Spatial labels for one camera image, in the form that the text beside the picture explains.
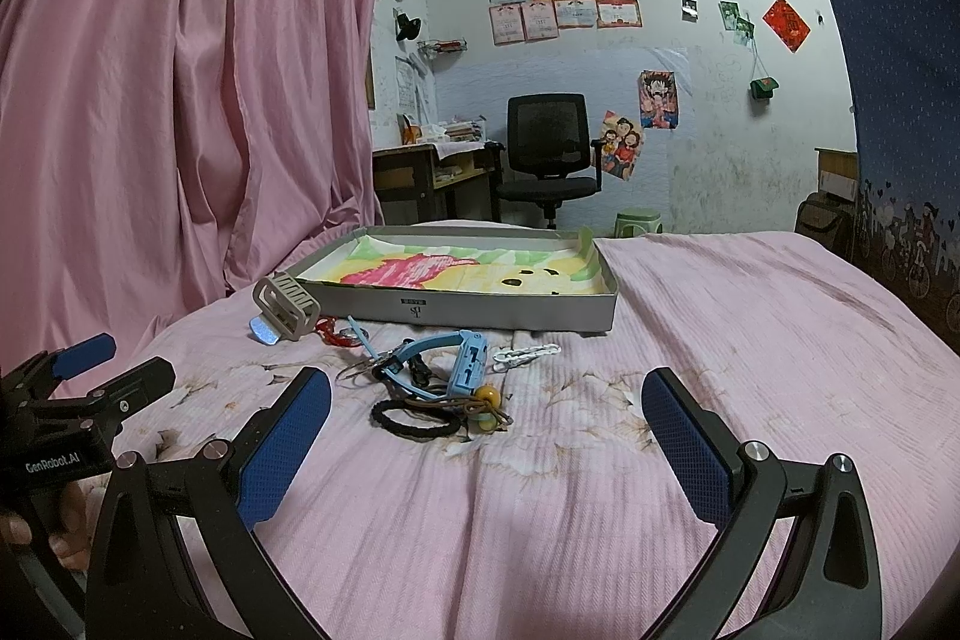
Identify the black hair clip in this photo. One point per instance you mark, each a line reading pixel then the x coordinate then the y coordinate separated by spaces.
pixel 413 372

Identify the wooden desk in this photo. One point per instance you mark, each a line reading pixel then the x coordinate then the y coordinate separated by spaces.
pixel 430 176

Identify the cartoon family poster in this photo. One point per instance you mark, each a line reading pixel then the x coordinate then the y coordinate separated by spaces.
pixel 622 141

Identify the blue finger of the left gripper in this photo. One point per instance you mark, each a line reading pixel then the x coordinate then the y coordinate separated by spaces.
pixel 133 390
pixel 68 362

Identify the pink curtain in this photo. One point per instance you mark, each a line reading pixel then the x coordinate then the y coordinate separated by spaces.
pixel 159 154

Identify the dark bag on floor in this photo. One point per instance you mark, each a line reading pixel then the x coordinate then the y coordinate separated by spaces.
pixel 827 220

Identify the green plastic stool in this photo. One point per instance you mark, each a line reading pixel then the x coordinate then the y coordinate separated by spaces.
pixel 637 222

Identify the green hanging ornament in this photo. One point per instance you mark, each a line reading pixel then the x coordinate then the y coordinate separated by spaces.
pixel 762 89

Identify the green photos on wall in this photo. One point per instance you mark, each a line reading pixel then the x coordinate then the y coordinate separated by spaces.
pixel 736 21

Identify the blue starry curtain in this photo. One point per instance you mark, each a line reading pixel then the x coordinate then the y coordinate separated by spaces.
pixel 902 62

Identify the black office chair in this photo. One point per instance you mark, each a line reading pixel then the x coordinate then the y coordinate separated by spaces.
pixel 548 144

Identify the pink bed sheet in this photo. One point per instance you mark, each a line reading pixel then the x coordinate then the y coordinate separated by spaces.
pixel 570 524

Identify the cartoon boy poster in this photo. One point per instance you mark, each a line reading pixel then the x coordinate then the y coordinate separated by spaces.
pixel 659 99

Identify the blue kids smartwatch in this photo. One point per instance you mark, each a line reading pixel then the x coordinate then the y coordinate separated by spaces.
pixel 457 358

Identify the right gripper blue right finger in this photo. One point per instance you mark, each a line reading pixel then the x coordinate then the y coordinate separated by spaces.
pixel 826 583

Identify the grey shallow box tray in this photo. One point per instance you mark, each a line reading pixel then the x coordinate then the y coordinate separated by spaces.
pixel 582 314

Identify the red square wall paper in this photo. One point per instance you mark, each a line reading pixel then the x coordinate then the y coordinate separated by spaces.
pixel 790 28

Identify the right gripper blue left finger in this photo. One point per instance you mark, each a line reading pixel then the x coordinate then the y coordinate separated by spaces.
pixel 142 582

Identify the beige hair claw clip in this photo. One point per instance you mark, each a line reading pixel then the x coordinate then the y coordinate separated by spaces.
pixel 287 312

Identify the cardboard box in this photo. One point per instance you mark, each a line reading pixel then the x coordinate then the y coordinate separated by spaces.
pixel 838 174

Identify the colourful drawing paper liner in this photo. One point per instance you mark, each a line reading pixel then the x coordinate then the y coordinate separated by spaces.
pixel 520 267

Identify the small photo on wall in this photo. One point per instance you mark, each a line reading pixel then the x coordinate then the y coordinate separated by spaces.
pixel 690 11

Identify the person's left hand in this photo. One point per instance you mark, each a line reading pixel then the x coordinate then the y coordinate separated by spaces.
pixel 71 540

